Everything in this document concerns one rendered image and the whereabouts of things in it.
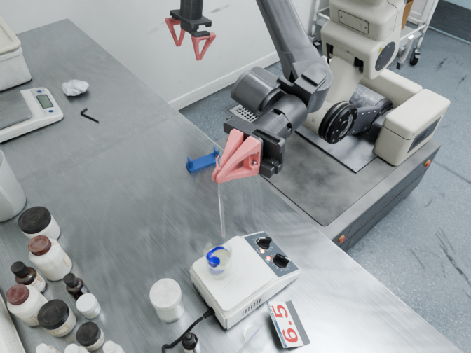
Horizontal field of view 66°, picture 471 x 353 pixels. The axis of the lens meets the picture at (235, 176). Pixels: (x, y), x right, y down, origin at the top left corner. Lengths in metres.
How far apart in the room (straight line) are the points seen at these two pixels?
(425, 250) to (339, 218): 0.61
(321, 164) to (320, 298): 0.86
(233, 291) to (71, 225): 0.45
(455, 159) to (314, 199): 1.16
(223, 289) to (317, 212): 0.78
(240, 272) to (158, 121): 0.62
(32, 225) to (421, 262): 1.56
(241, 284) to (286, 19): 0.50
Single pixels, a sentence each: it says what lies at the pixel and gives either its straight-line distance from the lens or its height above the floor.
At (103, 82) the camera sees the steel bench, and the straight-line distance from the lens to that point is 1.41.
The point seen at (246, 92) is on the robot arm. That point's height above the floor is 1.13.
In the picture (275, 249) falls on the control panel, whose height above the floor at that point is 0.79.
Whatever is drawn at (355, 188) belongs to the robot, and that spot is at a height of 0.37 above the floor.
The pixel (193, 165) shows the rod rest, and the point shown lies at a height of 0.76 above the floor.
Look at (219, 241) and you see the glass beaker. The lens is 0.69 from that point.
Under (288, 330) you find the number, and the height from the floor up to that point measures 0.77.
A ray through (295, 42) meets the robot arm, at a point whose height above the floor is 1.17.
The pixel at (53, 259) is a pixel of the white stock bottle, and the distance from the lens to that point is 0.84.
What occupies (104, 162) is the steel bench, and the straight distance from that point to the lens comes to 1.09.
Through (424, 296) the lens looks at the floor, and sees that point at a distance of 1.81.
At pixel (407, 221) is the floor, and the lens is 2.00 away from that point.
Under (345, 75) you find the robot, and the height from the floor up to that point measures 0.76.
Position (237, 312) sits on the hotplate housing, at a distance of 0.73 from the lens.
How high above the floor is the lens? 1.49
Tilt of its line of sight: 49 degrees down
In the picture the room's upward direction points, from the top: straight up
